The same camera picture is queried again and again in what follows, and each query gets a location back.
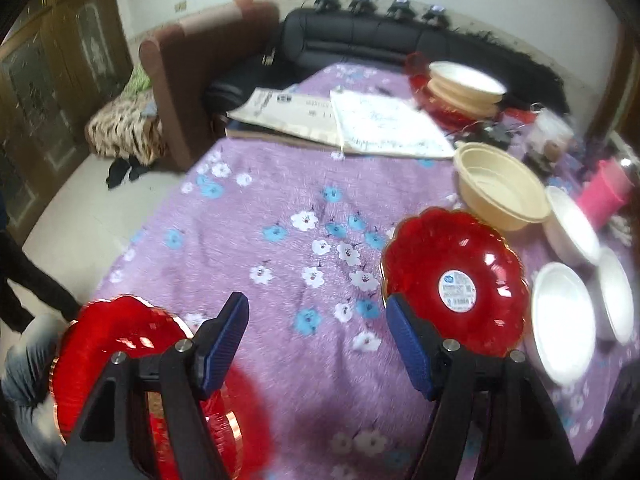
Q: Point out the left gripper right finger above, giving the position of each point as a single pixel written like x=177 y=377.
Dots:
x=523 y=437

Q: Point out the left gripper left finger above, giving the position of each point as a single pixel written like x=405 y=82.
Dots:
x=112 y=438

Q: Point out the white foam bowl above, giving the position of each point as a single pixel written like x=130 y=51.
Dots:
x=561 y=332
x=612 y=300
x=569 y=232

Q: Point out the large red plastic plate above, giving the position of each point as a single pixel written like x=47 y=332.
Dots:
x=233 y=414

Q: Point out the small red plastic plate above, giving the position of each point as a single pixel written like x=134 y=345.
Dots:
x=461 y=275

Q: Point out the beige plastic bowl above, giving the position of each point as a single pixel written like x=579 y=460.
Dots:
x=499 y=188

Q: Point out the red plates under stack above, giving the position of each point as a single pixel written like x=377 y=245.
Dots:
x=445 y=115

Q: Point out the stack of beige bowls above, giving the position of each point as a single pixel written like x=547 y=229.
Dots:
x=466 y=89

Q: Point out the seated person in jeans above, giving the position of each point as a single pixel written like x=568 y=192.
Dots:
x=25 y=390

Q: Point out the white gloves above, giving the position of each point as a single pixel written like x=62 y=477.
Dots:
x=621 y=230

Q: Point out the pink knit-sleeved bottle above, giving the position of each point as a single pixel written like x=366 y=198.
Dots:
x=609 y=190

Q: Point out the black stamp with cork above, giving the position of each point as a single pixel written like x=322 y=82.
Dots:
x=542 y=163

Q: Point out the black clothes on floor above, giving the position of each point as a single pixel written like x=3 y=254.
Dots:
x=121 y=168

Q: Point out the purple floral tablecloth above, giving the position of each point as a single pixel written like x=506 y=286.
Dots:
x=318 y=386

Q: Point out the white plastic jar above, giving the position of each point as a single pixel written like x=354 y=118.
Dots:
x=549 y=127

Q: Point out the patterned blanket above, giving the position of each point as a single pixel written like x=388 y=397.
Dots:
x=127 y=126

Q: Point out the white paper document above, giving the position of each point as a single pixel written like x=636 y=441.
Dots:
x=380 y=125

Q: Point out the green cloth on bed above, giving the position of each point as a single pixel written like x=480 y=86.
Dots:
x=138 y=82

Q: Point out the brown envelope with papers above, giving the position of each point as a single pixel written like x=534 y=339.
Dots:
x=305 y=117

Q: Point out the brown fabric armchair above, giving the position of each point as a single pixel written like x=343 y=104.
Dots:
x=184 y=57

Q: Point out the wooden wardrobe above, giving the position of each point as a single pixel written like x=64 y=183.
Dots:
x=61 y=61

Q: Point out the black device on sofa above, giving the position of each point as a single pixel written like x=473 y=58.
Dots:
x=436 y=17
x=357 y=7
x=323 y=6
x=401 y=11

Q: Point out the black leather sofa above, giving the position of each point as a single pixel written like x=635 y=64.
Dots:
x=308 y=41

